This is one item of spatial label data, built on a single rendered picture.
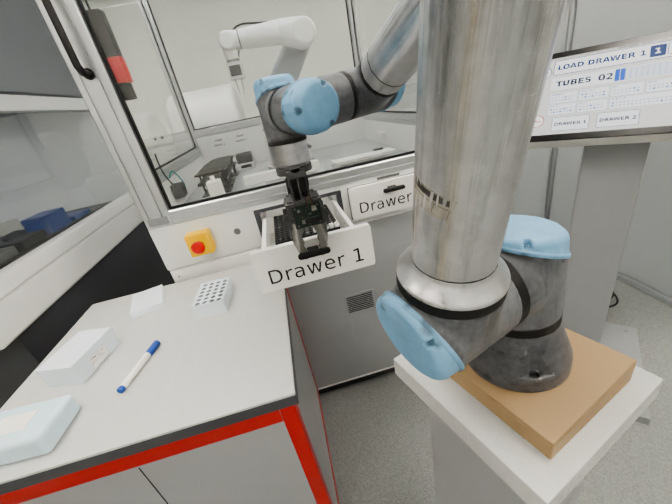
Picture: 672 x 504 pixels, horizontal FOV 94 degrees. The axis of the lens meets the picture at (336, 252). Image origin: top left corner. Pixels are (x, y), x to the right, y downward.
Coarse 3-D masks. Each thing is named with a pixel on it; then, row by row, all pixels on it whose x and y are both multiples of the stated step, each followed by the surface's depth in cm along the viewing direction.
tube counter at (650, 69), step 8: (648, 64) 88; (656, 64) 88; (664, 64) 87; (600, 72) 95; (608, 72) 93; (616, 72) 92; (624, 72) 91; (632, 72) 90; (640, 72) 89; (648, 72) 88; (656, 72) 87; (664, 72) 86; (600, 80) 94; (608, 80) 93; (616, 80) 92; (624, 80) 91
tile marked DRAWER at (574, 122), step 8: (552, 120) 99; (560, 120) 98; (568, 120) 97; (576, 120) 95; (584, 120) 94; (552, 128) 98; (560, 128) 97; (568, 128) 96; (576, 128) 95; (584, 128) 94
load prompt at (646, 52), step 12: (636, 48) 91; (648, 48) 89; (660, 48) 88; (564, 60) 101; (576, 60) 99; (588, 60) 97; (600, 60) 95; (612, 60) 93; (624, 60) 92; (636, 60) 90; (564, 72) 100
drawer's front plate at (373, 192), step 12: (384, 180) 105; (396, 180) 105; (408, 180) 105; (348, 192) 104; (360, 192) 104; (372, 192) 105; (396, 192) 106; (408, 192) 107; (384, 204) 107; (396, 204) 108; (408, 204) 109; (360, 216) 107
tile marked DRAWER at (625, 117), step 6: (600, 114) 92; (606, 114) 91; (612, 114) 91; (618, 114) 90; (624, 114) 89; (630, 114) 88; (636, 114) 88; (600, 120) 92; (606, 120) 91; (612, 120) 90; (618, 120) 90; (624, 120) 89; (630, 120) 88; (636, 120) 87; (600, 126) 92; (606, 126) 91; (612, 126) 90
